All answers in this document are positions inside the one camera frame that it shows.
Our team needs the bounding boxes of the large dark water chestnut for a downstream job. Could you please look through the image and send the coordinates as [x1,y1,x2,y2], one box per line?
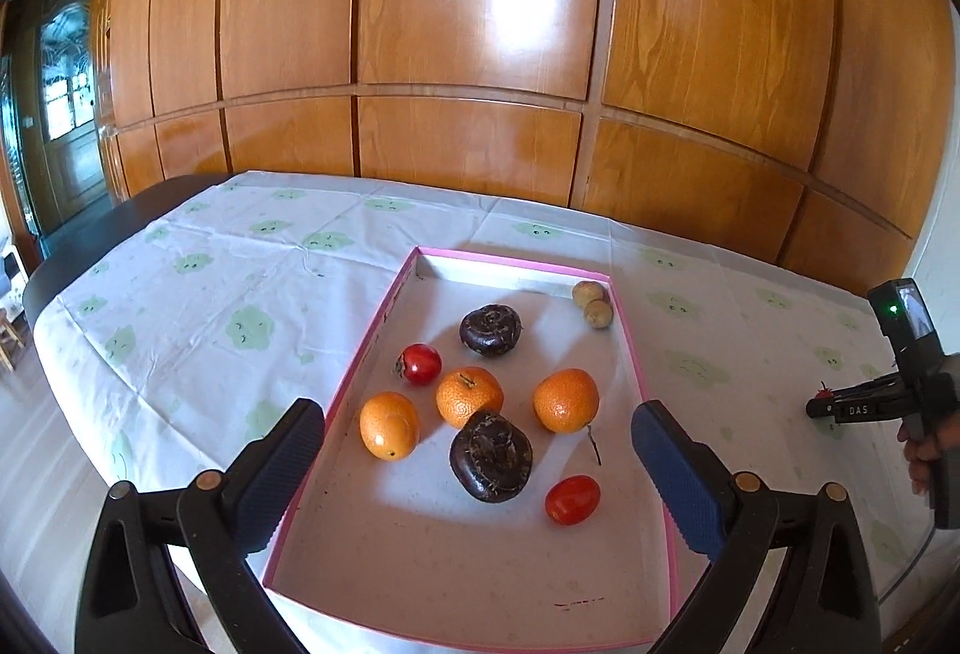
[448,411,534,503]

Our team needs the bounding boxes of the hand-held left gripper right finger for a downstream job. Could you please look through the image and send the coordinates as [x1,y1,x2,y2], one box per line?
[630,399,882,654]

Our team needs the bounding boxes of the stemless mandarin orange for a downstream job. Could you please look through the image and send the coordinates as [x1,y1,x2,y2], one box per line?
[359,391,421,461]

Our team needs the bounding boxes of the person's right hand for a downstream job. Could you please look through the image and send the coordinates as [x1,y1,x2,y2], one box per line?
[898,418,960,496]

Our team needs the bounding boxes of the glass panelled wooden door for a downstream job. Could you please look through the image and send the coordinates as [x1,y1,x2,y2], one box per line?
[0,0,113,250]

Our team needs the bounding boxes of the small dark water chestnut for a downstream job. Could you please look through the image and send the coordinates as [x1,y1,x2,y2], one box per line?
[459,304,524,357]

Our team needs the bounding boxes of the white cloud-print tablecloth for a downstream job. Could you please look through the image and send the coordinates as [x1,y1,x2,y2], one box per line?
[34,170,960,654]

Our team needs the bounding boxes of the long-stemmed mandarin orange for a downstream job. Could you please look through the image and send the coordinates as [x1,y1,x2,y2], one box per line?
[532,368,603,467]

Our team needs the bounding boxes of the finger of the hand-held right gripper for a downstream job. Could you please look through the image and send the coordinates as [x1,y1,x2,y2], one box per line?
[806,378,908,426]

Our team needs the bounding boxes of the small wooden stool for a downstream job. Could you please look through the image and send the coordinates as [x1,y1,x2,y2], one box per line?
[0,309,27,370]

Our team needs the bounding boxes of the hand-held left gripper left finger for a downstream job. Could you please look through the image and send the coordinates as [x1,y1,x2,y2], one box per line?
[75,397,327,654]

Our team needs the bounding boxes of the short-stemmed mandarin orange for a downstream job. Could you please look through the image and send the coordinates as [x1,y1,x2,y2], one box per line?
[436,367,504,430]

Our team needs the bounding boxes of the pink shallow box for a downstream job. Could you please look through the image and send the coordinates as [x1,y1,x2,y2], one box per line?
[261,245,680,651]

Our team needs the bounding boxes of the grey cable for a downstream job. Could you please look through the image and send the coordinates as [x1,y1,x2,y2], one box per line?
[877,519,946,606]

